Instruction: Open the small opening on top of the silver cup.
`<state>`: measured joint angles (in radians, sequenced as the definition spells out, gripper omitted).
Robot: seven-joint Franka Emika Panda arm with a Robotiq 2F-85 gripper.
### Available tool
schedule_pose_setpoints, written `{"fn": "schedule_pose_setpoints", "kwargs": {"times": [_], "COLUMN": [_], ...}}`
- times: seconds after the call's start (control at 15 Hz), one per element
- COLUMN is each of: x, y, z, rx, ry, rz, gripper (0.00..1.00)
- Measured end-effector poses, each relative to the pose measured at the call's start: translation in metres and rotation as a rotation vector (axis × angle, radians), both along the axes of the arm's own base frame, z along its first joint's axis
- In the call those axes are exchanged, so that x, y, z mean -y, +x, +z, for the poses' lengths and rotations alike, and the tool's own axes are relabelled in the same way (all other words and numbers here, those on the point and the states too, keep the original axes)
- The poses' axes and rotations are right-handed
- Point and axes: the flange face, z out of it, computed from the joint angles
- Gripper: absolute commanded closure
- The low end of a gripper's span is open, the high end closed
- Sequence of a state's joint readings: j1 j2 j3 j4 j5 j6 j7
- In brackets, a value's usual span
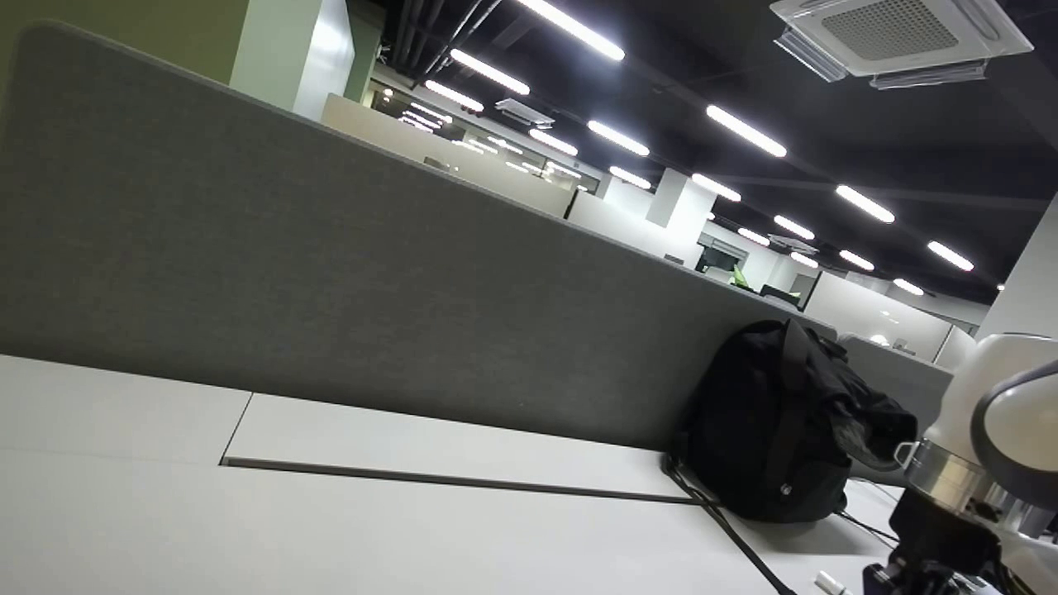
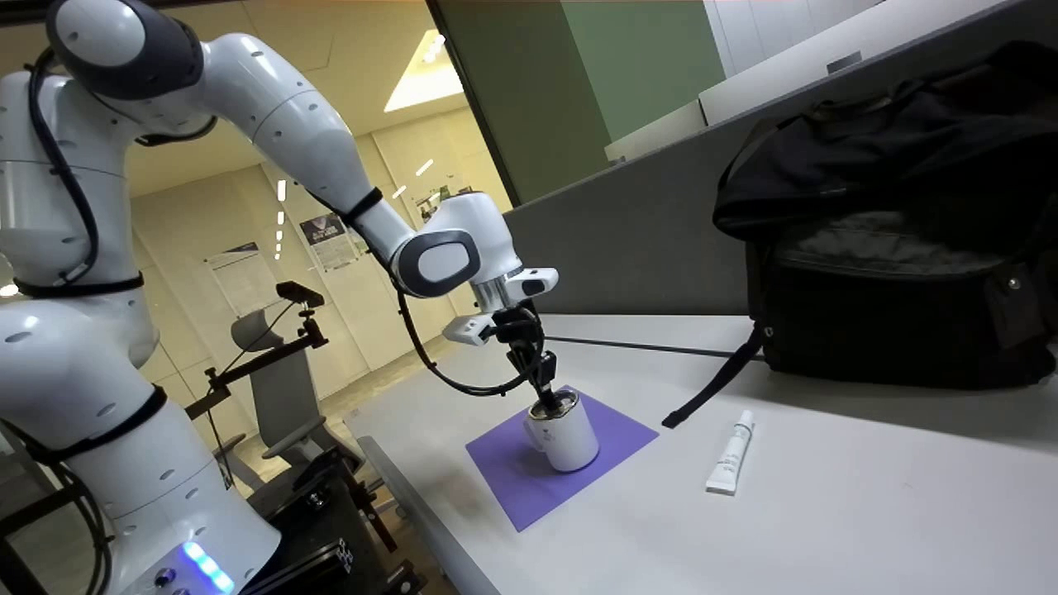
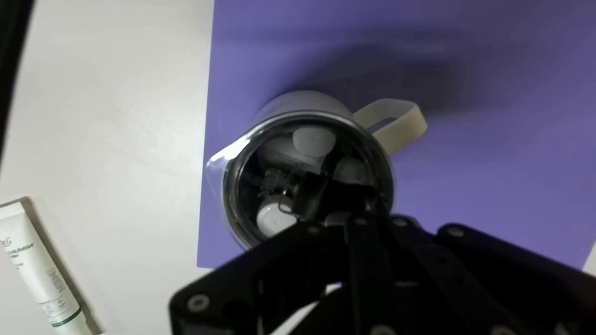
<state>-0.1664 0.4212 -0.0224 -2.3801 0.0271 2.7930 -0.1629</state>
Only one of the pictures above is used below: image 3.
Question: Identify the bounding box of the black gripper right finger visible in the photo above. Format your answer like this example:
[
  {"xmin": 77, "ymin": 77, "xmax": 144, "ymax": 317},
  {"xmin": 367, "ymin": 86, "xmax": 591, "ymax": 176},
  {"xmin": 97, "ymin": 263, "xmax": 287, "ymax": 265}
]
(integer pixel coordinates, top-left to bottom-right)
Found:
[{"xmin": 365, "ymin": 215, "xmax": 596, "ymax": 335}]

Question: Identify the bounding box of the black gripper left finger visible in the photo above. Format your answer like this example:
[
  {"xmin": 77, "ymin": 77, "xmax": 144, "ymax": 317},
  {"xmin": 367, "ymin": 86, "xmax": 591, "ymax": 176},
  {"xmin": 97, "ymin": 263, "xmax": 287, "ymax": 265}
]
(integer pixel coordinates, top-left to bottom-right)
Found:
[{"xmin": 168, "ymin": 215, "xmax": 369, "ymax": 335}]

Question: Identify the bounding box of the silver cup with lid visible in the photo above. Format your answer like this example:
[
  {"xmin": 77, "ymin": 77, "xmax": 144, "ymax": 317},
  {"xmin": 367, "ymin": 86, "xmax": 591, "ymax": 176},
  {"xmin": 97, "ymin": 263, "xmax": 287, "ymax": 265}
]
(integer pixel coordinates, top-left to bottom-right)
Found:
[{"xmin": 203, "ymin": 90, "xmax": 431, "ymax": 252}]

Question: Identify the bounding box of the black duffel bag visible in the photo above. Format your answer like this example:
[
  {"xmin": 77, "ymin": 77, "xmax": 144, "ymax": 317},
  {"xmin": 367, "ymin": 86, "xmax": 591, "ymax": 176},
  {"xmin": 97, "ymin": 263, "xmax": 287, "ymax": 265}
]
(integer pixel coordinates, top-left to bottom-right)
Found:
[{"xmin": 0, "ymin": 0, "xmax": 38, "ymax": 164}]

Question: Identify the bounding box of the purple paper mat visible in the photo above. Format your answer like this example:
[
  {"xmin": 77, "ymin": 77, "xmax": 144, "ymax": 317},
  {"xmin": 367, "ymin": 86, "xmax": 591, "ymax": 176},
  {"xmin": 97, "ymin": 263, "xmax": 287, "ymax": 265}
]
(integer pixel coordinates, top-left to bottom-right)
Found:
[{"xmin": 196, "ymin": 0, "xmax": 596, "ymax": 272}]

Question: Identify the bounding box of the white cream tube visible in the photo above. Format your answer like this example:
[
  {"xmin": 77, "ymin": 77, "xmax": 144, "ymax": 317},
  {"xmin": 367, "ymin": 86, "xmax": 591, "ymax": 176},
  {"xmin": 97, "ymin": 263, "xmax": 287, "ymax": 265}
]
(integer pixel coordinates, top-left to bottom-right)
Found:
[{"xmin": 0, "ymin": 196, "xmax": 101, "ymax": 335}]

